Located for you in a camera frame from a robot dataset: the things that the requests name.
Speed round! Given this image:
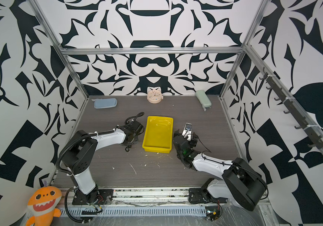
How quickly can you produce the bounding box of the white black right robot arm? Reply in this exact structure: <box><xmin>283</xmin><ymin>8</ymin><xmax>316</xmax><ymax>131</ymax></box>
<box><xmin>173</xmin><ymin>130</ymin><xmax>268</xmax><ymax>211</ymax></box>

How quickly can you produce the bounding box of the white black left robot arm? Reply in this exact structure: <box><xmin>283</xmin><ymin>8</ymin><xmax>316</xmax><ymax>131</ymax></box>
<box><xmin>56</xmin><ymin>121</ymin><xmax>144</xmax><ymax>205</ymax></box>

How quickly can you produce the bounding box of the yellow plastic bin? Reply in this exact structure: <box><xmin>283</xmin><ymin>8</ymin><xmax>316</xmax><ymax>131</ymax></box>
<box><xmin>142</xmin><ymin>116</ymin><xmax>174</xmax><ymax>153</ymax></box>

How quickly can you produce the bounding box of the beige round alarm clock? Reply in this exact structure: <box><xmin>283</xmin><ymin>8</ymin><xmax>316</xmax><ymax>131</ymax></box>
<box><xmin>147</xmin><ymin>90</ymin><xmax>163</xmax><ymax>104</ymax></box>

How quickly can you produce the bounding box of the light blue glasses case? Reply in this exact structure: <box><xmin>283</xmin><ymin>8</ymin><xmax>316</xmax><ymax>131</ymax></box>
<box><xmin>92</xmin><ymin>98</ymin><xmax>118</xmax><ymax>109</ymax></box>

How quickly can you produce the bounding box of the mint green glasses case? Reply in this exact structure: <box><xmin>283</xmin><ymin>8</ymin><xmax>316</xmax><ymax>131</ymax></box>
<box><xmin>195</xmin><ymin>90</ymin><xmax>212</xmax><ymax>111</ymax></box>

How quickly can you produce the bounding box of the orange shark plush toy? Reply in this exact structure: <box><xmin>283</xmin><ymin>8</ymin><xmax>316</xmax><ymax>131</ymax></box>
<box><xmin>26</xmin><ymin>186</ymin><xmax>62</xmax><ymax>226</ymax></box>

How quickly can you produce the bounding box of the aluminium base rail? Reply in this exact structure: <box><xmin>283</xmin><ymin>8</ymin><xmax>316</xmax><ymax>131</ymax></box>
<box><xmin>56</xmin><ymin>187</ymin><xmax>264</xmax><ymax>219</ymax></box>

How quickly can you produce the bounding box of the black wall hook rail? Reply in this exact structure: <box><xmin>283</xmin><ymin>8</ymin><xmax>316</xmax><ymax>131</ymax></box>
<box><xmin>260</xmin><ymin>68</ymin><xmax>323</xmax><ymax>149</ymax></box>

